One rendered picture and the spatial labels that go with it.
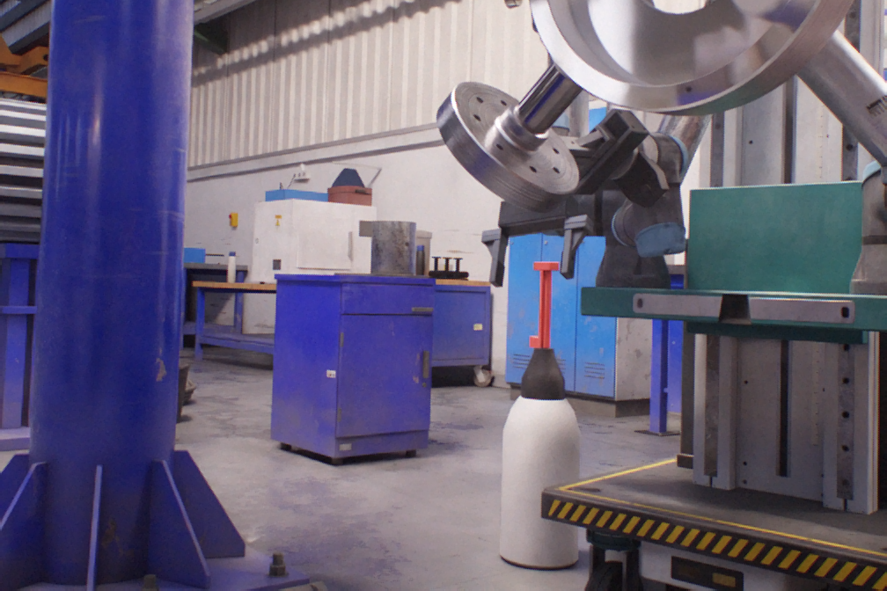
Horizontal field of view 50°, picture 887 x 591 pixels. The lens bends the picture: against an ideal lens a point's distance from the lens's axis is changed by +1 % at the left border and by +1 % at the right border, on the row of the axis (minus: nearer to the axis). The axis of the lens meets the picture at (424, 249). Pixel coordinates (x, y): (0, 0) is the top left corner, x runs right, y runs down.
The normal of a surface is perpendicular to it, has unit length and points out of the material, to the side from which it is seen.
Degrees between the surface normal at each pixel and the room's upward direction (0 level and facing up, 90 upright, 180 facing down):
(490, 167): 116
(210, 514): 90
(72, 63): 90
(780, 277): 90
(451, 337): 90
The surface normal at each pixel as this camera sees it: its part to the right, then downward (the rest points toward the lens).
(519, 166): 0.55, -0.65
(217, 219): -0.78, -0.05
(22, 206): 0.40, -0.81
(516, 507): -0.62, -0.05
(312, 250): 0.62, -0.01
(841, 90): -0.49, 0.43
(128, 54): 0.41, -0.02
